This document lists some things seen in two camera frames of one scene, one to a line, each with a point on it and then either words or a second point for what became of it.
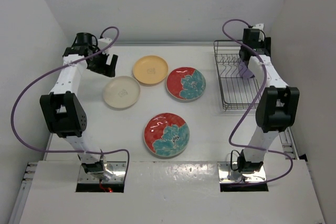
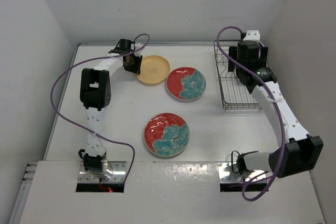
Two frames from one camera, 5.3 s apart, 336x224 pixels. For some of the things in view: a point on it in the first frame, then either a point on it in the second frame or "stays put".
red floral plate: (166, 135) stays put
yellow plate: (150, 70) stays put
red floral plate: (186, 83) stays put
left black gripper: (105, 69) → (135, 69)
